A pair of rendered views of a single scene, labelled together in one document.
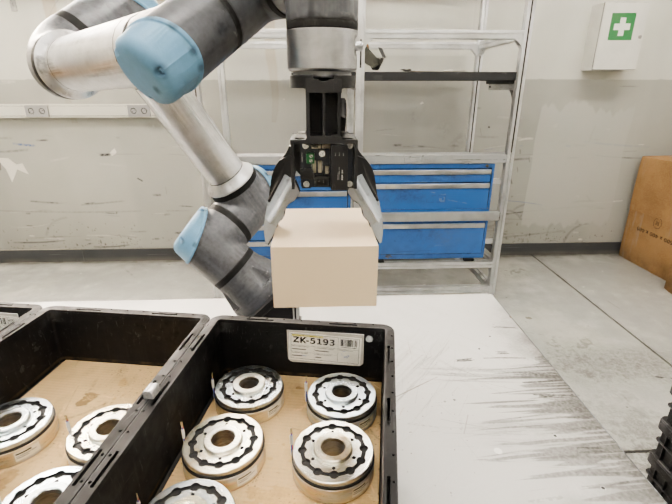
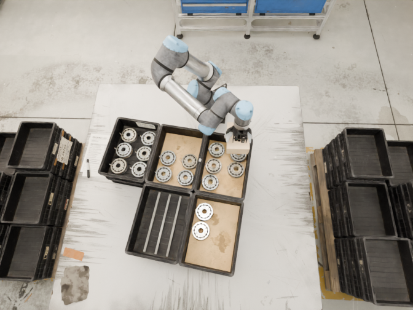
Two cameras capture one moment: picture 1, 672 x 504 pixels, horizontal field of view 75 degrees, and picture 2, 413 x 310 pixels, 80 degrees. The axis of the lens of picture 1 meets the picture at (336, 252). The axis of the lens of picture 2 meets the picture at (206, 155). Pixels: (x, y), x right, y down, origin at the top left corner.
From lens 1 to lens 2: 107 cm
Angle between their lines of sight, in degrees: 49
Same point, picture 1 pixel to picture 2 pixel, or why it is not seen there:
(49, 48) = (165, 87)
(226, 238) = (204, 93)
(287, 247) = (230, 149)
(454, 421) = (267, 147)
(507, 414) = (282, 146)
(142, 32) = (205, 130)
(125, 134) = not seen: outside the picture
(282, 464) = (225, 168)
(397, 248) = (273, 7)
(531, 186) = not seen: outside the picture
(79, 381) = (174, 141)
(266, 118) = not seen: outside the picture
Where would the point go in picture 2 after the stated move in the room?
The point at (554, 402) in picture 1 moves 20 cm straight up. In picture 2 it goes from (297, 142) to (306, 130)
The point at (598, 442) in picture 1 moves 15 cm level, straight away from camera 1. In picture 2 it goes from (302, 156) to (314, 141)
